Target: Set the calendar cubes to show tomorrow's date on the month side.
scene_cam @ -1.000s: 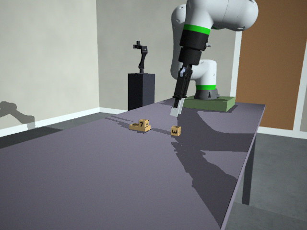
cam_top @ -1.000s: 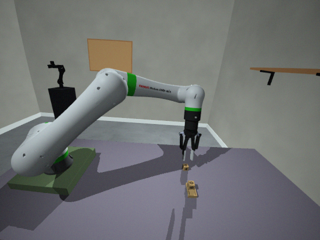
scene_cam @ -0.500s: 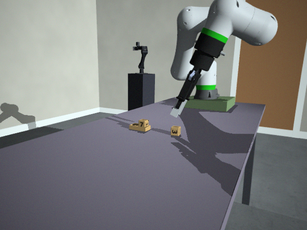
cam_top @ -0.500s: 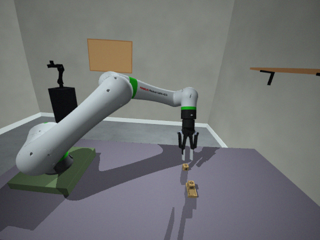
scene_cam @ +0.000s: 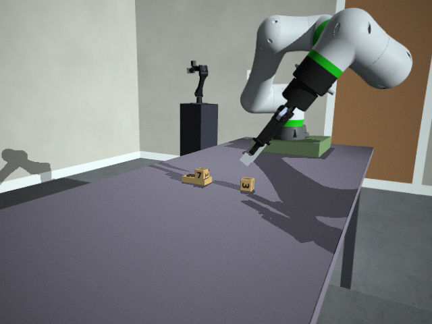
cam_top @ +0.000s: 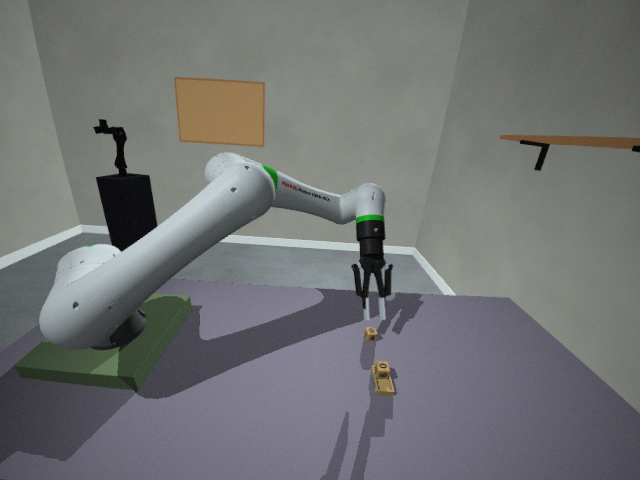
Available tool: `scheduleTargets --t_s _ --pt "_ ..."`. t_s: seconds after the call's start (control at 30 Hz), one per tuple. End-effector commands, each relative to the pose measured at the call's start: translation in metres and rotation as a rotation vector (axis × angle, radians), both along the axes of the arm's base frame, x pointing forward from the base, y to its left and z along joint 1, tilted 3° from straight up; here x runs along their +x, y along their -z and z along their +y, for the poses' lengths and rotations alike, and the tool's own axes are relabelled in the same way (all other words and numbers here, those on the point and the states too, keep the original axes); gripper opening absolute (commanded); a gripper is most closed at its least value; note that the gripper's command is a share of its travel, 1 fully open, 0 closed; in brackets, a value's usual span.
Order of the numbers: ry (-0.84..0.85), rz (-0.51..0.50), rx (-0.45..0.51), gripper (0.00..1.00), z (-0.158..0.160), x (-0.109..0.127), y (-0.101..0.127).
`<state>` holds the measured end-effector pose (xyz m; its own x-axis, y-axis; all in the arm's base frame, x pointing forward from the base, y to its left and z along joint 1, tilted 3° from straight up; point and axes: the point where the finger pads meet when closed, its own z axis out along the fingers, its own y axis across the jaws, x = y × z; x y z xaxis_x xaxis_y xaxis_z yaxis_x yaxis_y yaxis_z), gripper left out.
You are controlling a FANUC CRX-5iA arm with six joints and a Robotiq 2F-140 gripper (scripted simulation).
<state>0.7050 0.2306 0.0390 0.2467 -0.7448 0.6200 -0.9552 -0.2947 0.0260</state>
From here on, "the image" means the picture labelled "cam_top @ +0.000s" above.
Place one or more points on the tan number cube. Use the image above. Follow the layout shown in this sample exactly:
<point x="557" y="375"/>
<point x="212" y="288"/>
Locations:
<point x="370" y="334"/>
<point x="382" y="370"/>

